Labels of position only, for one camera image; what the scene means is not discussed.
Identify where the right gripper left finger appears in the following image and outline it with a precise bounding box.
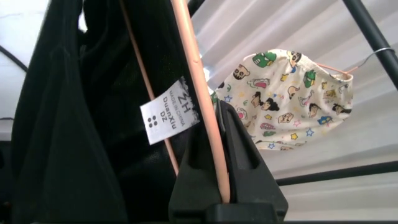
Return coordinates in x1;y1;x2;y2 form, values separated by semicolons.
168;123;231;222

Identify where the cream printed garment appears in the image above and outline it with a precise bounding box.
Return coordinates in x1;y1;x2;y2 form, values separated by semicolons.
210;48;355;152

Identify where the black clothes rack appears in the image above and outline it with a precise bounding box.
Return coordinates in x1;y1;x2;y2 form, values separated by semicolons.
185;0;398;187

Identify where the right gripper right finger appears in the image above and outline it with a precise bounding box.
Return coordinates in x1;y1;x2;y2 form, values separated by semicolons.
213;99;289;222

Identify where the black garment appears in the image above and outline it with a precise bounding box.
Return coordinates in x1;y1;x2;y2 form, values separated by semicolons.
10;0;216;222

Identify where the pink clothes hanger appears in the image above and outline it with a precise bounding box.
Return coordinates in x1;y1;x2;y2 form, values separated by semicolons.
119;0;232;205
315;47;396;78

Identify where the white curtain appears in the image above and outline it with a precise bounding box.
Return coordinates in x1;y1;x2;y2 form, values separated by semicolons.
188;0;398;222

